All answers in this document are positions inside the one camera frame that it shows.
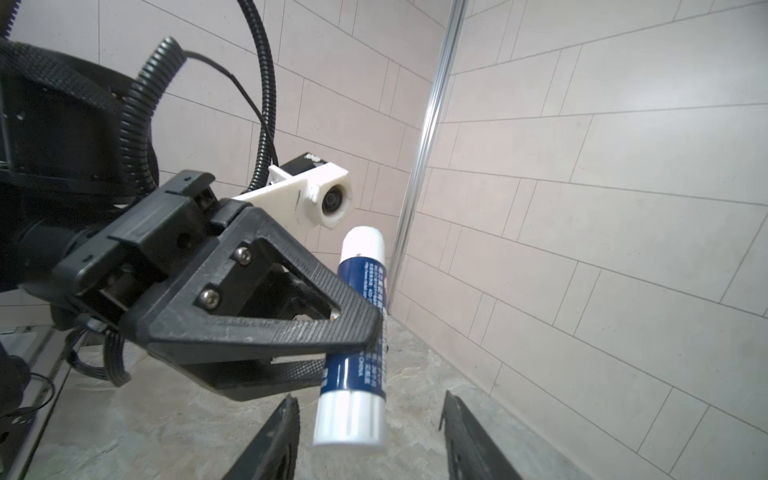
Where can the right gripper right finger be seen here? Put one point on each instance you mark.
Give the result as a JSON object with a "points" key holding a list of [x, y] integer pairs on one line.
{"points": [[471, 452]]}

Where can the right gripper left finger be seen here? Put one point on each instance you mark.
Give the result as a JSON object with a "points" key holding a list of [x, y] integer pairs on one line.
{"points": [[273, 452]]}

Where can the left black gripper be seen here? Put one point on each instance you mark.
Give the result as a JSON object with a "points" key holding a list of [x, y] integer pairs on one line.
{"points": [[193, 279]]}

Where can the blue white glue stick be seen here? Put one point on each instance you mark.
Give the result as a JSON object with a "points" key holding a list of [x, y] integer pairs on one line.
{"points": [[351, 409]]}

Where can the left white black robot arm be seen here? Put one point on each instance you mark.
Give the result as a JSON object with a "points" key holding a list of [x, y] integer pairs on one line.
{"points": [[76, 154]]}

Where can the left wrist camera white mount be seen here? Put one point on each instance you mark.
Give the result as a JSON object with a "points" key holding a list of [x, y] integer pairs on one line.
{"points": [[304, 193]]}

